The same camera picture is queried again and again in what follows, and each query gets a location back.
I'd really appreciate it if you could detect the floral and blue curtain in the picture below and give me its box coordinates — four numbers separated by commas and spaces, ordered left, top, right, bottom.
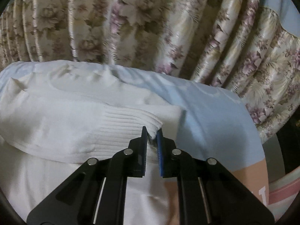
1, 0, 299, 141

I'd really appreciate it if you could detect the pink striped bedsheet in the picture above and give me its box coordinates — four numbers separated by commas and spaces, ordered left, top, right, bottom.
268, 167, 299, 221

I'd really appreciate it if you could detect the orange and blue lettered blanket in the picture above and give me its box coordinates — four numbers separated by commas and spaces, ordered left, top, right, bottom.
7, 60, 269, 204

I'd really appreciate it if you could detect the white knit sweater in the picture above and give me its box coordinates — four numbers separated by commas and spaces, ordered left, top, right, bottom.
1, 61, 182, 219

